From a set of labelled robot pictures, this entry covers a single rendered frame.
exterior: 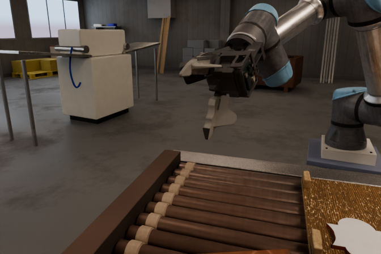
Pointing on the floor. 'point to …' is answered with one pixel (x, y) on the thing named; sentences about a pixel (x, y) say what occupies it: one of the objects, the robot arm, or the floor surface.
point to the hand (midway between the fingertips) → (190, 110)
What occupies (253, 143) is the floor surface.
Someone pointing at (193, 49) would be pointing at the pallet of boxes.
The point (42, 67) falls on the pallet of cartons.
